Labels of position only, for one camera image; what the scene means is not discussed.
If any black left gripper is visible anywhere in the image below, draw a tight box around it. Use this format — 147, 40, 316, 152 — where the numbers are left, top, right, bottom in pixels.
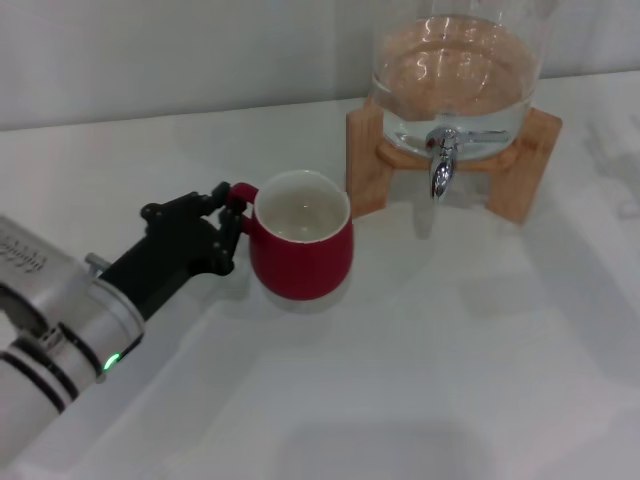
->
102, 181, 243, 321

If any red ceramic cup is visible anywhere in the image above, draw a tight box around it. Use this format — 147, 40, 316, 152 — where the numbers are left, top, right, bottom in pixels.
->
224, 169, 355, 302

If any chrome faucet tap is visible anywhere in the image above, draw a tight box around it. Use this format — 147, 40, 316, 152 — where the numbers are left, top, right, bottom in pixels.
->
424, 127, 510, 200

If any wooden dispenser stand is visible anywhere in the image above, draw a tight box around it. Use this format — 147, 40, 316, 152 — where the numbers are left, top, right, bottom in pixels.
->
344, 92, 564, 224

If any glass water dispenser jar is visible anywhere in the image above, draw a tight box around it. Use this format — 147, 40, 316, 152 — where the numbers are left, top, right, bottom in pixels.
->
370, 0, 544, 164

